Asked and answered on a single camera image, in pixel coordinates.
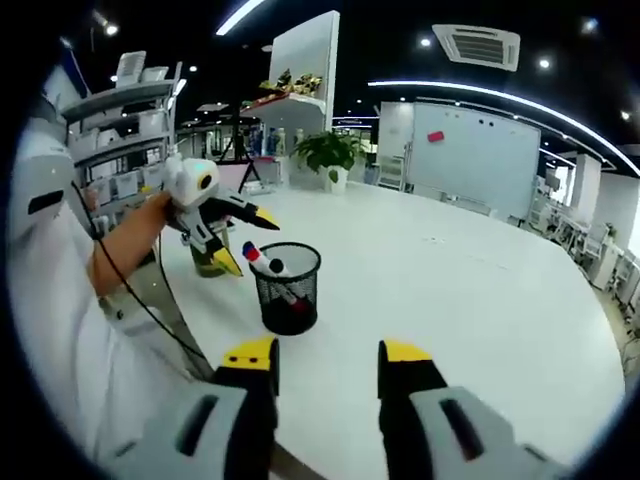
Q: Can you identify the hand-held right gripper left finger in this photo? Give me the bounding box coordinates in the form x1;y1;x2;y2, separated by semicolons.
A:
105;335;281;480

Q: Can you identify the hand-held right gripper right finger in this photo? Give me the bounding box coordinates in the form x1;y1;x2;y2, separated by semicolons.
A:
376;339;569;480

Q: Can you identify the blue cap whiteboard marker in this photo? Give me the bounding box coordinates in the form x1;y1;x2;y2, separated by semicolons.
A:
241;240;270;267

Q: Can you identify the black cap whiteboard marker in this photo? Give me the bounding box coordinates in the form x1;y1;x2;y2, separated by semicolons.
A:
267;256;294;279

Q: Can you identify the black mesh pen holder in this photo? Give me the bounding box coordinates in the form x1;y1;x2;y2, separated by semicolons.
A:
247;241;323;337

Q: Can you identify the red cap whiteboard marker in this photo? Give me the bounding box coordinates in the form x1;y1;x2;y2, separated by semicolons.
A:
283;293;312;315

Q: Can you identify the large whiteboard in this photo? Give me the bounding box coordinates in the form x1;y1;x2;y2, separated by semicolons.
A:
404;101;543;215

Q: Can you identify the yellow green drink bottle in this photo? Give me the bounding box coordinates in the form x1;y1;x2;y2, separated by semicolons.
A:
188;239;232;279

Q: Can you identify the black tripod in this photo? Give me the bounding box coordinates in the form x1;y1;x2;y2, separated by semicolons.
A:
218;98;263;195

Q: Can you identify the grey storage rack with bins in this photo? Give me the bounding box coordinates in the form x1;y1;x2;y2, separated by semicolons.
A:
58;48;187;204

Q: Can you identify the green potted plant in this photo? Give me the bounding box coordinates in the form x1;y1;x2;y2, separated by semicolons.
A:
291;129;370;194

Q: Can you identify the white display shelf with snacks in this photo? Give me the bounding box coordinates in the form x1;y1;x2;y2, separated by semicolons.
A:
238;9;342;154

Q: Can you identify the person in white shirt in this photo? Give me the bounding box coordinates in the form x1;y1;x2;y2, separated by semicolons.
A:
8;112;214;454

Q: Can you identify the ceiling air conditioner vent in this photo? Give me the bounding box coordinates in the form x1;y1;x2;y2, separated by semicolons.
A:
431;22;522;73

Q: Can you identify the black cable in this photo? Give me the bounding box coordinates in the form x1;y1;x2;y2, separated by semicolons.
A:
70;178;209;364

